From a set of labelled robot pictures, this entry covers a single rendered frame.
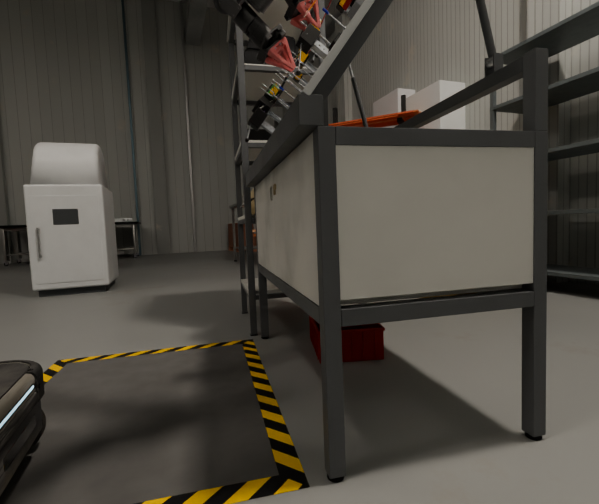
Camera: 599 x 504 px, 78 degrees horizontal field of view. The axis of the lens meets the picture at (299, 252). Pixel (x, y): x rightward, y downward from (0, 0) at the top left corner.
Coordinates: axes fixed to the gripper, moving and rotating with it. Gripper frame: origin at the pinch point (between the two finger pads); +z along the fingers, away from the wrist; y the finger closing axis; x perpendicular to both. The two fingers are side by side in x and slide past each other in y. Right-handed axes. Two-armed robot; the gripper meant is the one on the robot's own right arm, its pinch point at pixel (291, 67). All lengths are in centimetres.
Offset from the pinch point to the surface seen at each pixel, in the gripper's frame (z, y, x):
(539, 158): 62, -27, -15
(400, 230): 47, -20, 23
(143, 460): 43, 16, 102
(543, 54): 44, -31, -33
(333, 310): 47, -16, 47
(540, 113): 54, -28, -23
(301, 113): 12.9, -22.5, 21.9
